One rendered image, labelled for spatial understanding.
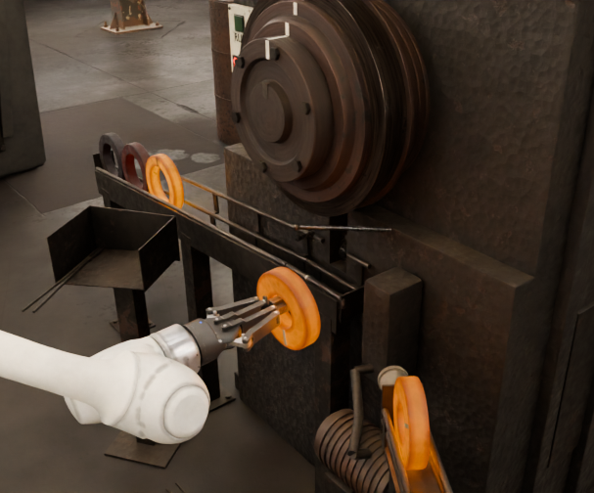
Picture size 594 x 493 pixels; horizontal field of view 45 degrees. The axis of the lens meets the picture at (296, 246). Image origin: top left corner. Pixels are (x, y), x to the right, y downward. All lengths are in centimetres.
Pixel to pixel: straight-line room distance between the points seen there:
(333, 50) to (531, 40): 34
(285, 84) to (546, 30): 47
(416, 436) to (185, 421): 40
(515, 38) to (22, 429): 185
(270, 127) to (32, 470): 133
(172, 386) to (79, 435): 143
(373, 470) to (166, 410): 59
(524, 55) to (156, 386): 79
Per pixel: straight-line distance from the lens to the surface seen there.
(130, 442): 231
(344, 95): 132
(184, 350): 117
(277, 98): 138
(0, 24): 421
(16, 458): 237
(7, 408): 257
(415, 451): 120
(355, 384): 151
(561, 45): 124
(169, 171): 213
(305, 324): 125
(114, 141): 246
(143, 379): 99
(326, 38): 136
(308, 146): 135
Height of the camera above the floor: 153
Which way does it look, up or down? 28 degrees down
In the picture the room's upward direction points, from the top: 1 degrees counter-clockwise
